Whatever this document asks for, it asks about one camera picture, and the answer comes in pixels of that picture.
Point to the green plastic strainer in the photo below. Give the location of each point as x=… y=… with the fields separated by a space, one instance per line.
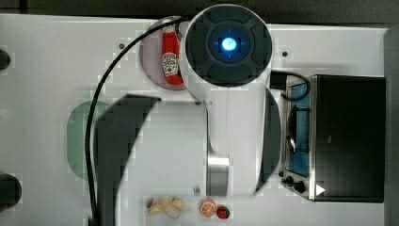
x=76 y=133

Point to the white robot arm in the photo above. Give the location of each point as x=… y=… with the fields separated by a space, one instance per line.
x=226 y=57

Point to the red ketchup bottle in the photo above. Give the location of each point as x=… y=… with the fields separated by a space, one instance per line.
x=170 y=56

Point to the grey round plate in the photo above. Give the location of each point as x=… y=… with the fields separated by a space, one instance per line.
x=150 y=58

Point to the toy orange half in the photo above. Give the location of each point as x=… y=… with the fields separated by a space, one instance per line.
x=207 y=208

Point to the peeled toy banana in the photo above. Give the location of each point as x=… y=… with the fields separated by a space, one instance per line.
x=170 y=206

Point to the red toy fruit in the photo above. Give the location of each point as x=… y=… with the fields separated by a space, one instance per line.
x=149 y=203

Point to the toy strawberry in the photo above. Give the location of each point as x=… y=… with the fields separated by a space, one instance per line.
x=223 y=212

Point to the black toaster oven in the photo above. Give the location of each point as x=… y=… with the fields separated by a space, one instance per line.
x=334 y=145

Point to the black clamp upper left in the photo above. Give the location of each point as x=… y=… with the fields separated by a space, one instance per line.
x=4 y=60

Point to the black clamp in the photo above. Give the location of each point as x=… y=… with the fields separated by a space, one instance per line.
x=10 y=191
x=4 y=60

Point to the black clamp lower left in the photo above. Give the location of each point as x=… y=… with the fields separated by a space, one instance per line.
x=10 y=191

